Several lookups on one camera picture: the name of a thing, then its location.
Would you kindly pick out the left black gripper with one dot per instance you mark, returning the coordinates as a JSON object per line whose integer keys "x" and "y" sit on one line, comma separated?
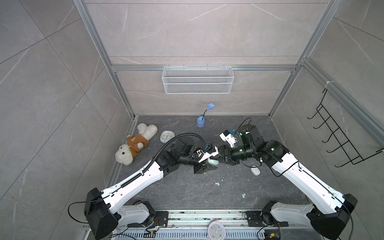
{"x": 201, "y": 168}

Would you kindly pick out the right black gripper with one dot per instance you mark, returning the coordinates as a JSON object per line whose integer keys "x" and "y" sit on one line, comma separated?
{"x": 227, "y": 149}

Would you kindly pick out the white earbud charging case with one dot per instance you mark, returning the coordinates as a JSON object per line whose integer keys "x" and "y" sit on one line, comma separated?
{"x": 255, "y": 171}

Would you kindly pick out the green earbud charging case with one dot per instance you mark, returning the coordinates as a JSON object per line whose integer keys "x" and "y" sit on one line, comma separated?
{"x": 213, "y": 162}

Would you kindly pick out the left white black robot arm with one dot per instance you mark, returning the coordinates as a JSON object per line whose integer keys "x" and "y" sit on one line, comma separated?
{"x": 103, "y": 209}

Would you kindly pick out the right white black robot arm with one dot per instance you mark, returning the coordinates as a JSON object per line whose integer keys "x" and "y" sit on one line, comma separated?
{"x": 330, "y": 210}

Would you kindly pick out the blue cup holder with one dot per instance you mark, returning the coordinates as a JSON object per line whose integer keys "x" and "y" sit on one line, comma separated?
{"x": 200, "y": 121}

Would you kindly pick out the small round white clock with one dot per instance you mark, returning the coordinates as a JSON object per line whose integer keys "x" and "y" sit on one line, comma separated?
{"x": 166, "y": 136}

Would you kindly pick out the pink round clock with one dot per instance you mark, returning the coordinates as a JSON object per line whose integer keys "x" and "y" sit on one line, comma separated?
{"x": 216, "y": 231}

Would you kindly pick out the white plush bear toy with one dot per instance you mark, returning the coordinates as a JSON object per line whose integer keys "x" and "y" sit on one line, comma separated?
{"x": 135, "y": 144}

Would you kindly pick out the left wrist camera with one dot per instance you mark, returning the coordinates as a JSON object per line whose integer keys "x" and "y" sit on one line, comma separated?
{"x": 208, "y": 151}

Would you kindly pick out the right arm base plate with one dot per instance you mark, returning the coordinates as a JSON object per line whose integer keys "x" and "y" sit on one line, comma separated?
{"x": 261, "y": 219}

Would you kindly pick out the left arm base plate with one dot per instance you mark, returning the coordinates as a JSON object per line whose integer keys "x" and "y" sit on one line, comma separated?
{"x": 160, "y": 217}

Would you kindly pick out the white wire mesh basket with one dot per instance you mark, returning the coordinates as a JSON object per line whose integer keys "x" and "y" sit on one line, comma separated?
{"x": 197, "y": 80}

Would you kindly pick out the black wire hook rack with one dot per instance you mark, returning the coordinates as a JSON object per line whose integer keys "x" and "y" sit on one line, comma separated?
{"x": 336, "y": 132}

